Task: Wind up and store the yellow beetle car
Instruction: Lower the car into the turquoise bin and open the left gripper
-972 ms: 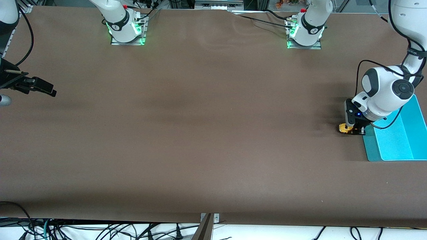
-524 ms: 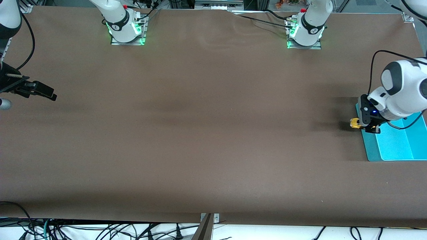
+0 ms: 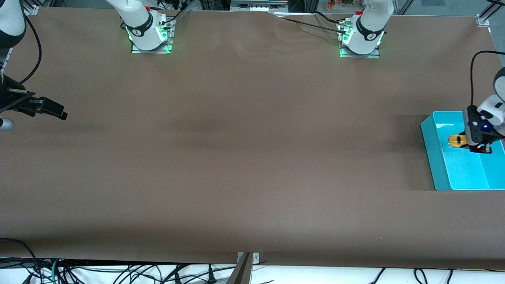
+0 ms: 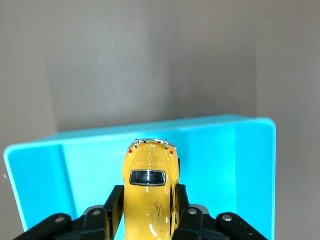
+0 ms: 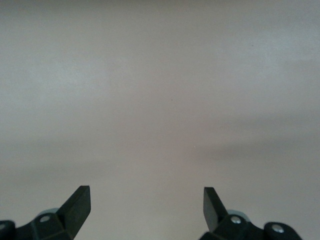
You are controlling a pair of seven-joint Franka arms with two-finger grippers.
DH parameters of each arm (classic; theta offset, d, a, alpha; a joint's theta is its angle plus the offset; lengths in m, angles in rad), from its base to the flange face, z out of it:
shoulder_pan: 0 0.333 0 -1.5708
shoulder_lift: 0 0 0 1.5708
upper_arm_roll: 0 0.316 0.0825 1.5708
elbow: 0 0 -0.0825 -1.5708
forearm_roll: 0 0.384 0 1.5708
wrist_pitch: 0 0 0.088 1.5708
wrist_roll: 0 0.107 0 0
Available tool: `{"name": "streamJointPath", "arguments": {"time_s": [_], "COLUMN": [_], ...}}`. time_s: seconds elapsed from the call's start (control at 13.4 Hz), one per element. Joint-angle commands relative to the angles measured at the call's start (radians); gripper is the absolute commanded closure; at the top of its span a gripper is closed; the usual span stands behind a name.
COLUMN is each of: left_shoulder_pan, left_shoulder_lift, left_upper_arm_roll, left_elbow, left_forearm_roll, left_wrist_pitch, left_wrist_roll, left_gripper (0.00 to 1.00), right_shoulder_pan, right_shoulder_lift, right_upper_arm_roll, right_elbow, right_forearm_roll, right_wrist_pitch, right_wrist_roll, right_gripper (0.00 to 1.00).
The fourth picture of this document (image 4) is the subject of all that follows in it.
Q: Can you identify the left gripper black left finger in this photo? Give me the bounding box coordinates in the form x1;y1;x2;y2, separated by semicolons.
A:
14;184;125;240

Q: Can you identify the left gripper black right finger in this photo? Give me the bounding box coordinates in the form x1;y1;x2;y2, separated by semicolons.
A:
172;184;270;240

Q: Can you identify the yellow beetle toy car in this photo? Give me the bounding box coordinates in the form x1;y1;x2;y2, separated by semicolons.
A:
121;138;182;240

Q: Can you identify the turquoise plastic bin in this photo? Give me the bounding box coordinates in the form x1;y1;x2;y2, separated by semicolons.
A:
3;114;277;240

